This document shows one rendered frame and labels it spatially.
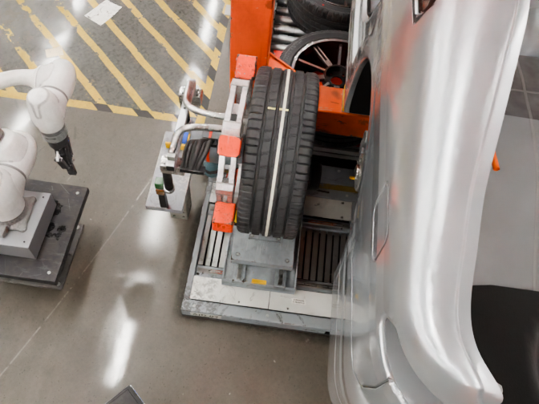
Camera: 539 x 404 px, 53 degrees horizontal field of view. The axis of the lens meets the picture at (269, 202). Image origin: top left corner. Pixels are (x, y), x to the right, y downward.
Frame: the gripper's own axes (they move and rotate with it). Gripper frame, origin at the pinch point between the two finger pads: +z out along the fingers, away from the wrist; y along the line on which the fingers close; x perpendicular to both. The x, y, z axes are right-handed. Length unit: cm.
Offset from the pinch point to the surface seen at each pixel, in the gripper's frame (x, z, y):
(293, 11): 88, 37, -154
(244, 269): 69, 63, 9
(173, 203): 36.2, 32.7, -7.4
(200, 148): 54, -25, 6
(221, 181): 62, -19, 15
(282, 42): 83, 48, -138
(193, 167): 52, -20, 11
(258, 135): 74, -35, 7
